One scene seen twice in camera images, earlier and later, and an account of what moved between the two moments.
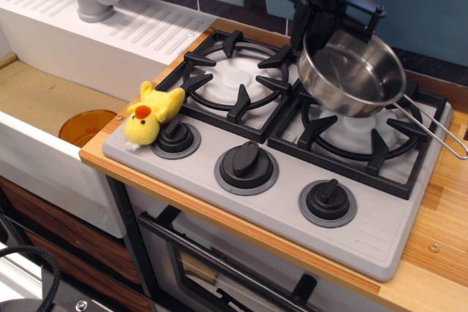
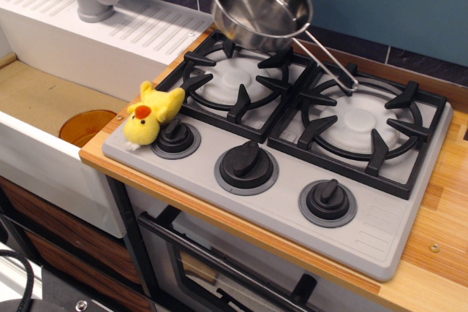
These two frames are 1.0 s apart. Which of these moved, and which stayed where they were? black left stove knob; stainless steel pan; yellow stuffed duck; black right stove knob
Moved: stainless steel pan
Stayed: black right stove knob; black left stove knob; yellow stuffed duck
